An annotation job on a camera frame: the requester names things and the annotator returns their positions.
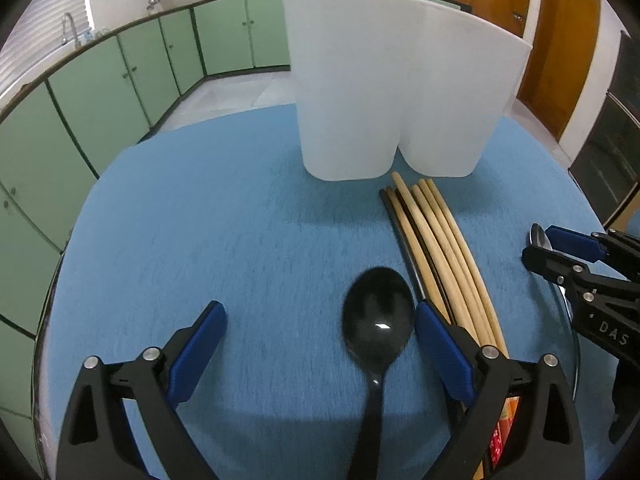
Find black plastic spoon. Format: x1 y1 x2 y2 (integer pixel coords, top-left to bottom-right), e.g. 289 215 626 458
342 266 414 479

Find black chopstick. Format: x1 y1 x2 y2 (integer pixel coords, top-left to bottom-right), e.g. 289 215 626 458
380 188 450 322

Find green lower kitchen cabinets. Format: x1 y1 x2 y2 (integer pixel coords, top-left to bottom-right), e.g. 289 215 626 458
1 0 290 467

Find black glass cabinet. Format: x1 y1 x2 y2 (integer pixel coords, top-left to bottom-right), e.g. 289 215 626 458
570 32 640 226

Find right wooden door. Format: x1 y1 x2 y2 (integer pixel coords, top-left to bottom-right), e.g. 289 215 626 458
518 0 601 140

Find white double utensil holder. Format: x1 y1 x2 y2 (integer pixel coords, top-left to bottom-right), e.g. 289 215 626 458
282 0 532 181

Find blue table mat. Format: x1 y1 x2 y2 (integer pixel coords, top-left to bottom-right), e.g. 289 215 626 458
39 105 602 479

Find chrome sink faucet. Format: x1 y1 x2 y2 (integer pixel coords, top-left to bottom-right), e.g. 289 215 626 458
61 12 81 49

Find window blind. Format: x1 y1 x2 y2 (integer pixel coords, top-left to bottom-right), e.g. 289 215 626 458
1 0 93 96

